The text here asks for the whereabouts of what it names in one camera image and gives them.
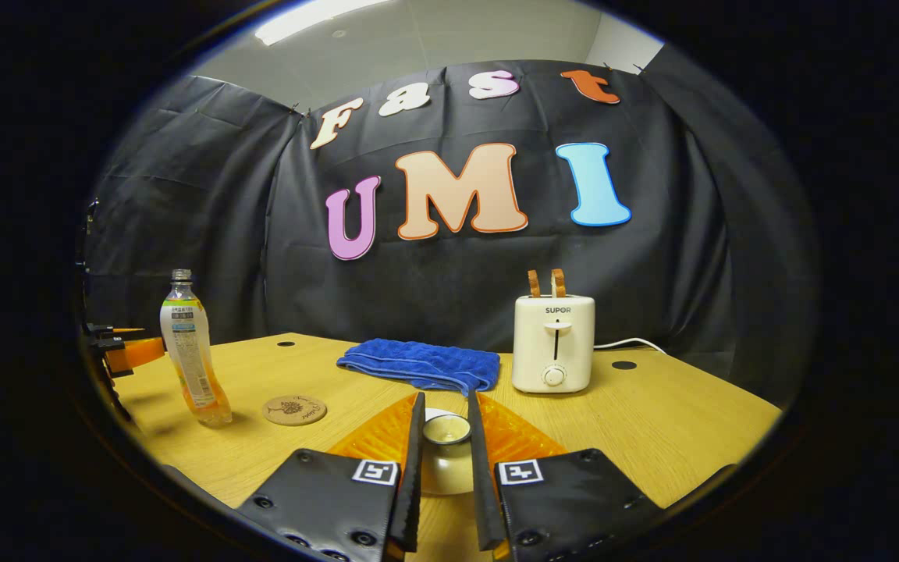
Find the black backdrop cloth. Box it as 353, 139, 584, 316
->
79, 59, 821, 407

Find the cream toaster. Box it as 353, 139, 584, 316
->
511, 294, 597, 394

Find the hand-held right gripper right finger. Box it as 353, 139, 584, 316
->
467, 390, 665, 562

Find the round cork coaster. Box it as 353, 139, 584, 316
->
262, 394, 328, 427

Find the white power cord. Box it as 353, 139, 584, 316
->
593, 337, 667, 356

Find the blue towel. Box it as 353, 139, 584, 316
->
336, 337, 501, 395

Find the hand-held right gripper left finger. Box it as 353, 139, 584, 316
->
235, 392, 427, 562

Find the clear plastic water bottle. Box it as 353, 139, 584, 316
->
159, 269, 233, 427

